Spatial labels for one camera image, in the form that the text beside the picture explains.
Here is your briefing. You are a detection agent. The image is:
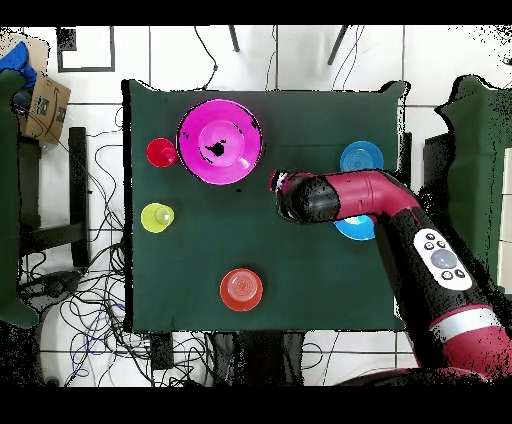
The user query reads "small blue bowl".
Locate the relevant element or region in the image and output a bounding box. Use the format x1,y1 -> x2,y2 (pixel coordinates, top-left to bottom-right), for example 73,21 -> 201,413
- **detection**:
339,140 -> 385,173

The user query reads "large blue bowl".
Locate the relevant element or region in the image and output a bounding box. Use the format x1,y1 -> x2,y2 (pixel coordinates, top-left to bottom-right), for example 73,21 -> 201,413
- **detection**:
333,214 -> 377,242

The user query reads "large pink bowl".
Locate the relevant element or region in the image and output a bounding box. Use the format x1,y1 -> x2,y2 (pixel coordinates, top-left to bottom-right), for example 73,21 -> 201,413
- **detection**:
175,98 -> 264,186

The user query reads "dark green tablecloth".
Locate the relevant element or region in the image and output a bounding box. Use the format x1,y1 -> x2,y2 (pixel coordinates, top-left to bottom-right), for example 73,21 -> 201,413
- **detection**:
121,78 -> 411,334

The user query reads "orange bowl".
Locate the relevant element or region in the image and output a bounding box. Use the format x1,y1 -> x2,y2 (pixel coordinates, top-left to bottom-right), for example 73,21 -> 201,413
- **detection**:
219,267 -> 264,312

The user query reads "red cup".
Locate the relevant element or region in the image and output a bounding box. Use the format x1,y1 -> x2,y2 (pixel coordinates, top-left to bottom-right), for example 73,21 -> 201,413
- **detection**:
145,137 -> 180,169

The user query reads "yellow cup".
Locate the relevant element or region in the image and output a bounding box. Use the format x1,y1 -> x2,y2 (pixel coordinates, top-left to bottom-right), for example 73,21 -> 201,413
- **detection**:
140,202 -> 176,234

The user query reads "black monitor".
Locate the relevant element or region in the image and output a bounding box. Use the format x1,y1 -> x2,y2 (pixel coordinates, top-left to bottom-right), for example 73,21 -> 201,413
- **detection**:
422,133 -> 455,197

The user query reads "green cloth on side table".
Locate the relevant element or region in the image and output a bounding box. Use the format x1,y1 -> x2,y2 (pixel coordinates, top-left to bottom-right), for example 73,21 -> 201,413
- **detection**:
0,69 -> 39,329
435,75 -> 512,297

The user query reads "black power strip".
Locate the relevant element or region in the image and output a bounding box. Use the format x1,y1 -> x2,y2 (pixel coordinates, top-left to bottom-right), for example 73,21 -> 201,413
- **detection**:
149,333 -> 175,371

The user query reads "white box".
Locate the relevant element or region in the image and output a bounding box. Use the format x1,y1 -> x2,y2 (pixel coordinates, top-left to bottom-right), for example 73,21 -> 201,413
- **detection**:
496,146 -> 512,289

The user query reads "cardboard box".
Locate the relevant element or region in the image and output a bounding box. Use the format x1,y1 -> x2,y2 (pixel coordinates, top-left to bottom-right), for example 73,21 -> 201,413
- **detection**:
0,30 -> 72,145

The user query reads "dark grey stand base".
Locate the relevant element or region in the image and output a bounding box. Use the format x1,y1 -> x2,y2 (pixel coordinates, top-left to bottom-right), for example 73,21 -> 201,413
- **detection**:
17,270 -> 83,311

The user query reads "blue cloth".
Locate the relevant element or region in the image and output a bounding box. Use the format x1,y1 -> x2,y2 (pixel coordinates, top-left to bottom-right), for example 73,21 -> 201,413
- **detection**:
0,41 -> 38,89

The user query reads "black hanging cable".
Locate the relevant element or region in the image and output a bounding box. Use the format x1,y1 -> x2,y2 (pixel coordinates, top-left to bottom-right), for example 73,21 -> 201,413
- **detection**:
194,25 -> 219,91

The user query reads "tangle of floor cables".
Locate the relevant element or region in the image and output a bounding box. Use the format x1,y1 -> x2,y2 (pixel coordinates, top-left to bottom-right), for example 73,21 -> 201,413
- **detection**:
19,107 -> 233,387

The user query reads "black chair frame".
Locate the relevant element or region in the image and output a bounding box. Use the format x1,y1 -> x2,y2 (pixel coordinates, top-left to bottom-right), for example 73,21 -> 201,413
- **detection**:
17,126 -> 91,269

